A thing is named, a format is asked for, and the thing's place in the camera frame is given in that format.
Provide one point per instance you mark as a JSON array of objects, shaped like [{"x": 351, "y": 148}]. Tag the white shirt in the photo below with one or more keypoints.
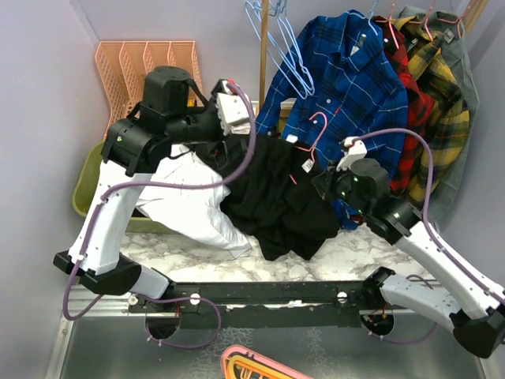
[{"x": 193, "y": 213}]

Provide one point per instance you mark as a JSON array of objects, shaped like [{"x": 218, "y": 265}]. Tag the pink perforated file organizer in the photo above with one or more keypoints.
[{"x": 123, "y": 66}]

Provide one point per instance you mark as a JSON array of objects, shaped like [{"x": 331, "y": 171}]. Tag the blue plaid shirt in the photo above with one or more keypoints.
[{"x": 356, "y": 88}]

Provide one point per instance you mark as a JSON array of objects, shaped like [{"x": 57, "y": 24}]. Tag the pink orange object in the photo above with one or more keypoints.
[{"x": 238, "y": 361}]

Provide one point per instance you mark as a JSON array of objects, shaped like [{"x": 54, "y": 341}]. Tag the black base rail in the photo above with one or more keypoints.
[{"x": 286, "y": 304}]

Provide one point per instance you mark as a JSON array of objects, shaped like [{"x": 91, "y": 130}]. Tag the red plaid shirt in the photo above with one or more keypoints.
[{"x": 420, "y": 105}]

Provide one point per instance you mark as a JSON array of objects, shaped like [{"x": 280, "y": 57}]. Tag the grey shirt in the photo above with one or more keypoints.
[{"x": 455, "y": 53}]

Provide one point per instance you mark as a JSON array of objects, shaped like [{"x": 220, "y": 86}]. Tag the wooden clothes rack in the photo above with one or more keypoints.
[{"x": 263, "y": 59}]

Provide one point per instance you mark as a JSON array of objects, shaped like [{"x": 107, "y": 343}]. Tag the green plastic basket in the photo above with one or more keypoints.
[{"x": 85, "y": 189}]

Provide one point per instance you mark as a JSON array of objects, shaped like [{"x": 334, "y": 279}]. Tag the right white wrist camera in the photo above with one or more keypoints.
[{"x": 353, "y": 149}]

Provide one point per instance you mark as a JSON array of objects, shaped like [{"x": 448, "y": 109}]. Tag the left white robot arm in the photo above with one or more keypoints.
[{"x": 133, "y": 149}]

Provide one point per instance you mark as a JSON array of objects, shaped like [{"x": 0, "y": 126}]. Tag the black shirt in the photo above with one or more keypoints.
[{"x": 274, "y": 201}]

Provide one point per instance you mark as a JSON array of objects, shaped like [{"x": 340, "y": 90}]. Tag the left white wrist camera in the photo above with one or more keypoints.
[{"x": 232, "y": 111}]

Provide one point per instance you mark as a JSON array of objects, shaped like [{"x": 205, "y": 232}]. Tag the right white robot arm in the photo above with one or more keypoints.
[{"x": 473, "y": 307}]

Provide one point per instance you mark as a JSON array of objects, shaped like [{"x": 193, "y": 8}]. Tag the pink wire hanger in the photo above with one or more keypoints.
[{"x": 312, "y": 149}]

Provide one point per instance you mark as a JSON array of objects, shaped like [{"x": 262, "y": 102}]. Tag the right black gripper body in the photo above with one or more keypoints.
[{"x": 340, "y": 184}]

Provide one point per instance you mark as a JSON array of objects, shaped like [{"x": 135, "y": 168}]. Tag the yellow plaid shirt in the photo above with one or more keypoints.
[{"x": 447, "y": 128}]

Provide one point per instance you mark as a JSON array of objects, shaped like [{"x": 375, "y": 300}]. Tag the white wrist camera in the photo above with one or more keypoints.
[
  {"x": 232, "y": 111},
  {"x": 353, "y": 149}
]

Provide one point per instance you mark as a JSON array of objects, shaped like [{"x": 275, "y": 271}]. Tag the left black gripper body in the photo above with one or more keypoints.
[{"x": 202, "y": 126}]

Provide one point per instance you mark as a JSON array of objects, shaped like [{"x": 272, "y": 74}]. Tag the blue wire hanger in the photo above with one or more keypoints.
[
  {"x": 361, "y": 36},
  {"x": 286, "y": 53}
]

